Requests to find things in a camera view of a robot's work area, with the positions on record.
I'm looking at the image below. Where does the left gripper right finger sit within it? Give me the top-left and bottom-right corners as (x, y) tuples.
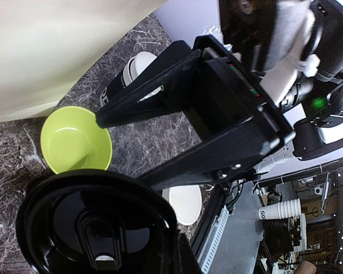
(139, 119), (281, 191)

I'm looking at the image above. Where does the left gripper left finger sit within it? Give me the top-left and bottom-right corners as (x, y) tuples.
(95, 49), (200, 128)

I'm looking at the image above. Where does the black paper coffee cup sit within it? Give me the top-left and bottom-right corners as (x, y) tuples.
(162, 185), (202, 226)

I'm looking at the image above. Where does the black plastic cup lid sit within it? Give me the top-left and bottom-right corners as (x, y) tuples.
(15, 170), (177, 273)

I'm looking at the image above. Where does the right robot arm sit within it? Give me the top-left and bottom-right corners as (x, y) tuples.
(219, 1), (343, 161)

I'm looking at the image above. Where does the background white cup stack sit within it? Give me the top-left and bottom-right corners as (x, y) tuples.
(258, 199), (301, 220)

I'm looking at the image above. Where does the green bowl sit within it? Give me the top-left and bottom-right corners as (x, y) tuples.
(40, 106), (113, 174)

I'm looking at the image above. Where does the cream paper carry bag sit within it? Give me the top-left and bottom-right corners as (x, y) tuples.
(0, 1), (162, 122)

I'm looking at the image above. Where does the black front rail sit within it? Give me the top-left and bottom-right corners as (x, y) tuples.
(190, 187), (226, 257)

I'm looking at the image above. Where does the grey slotted cable duct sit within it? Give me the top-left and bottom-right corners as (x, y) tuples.
(197, 206), (229, 273)

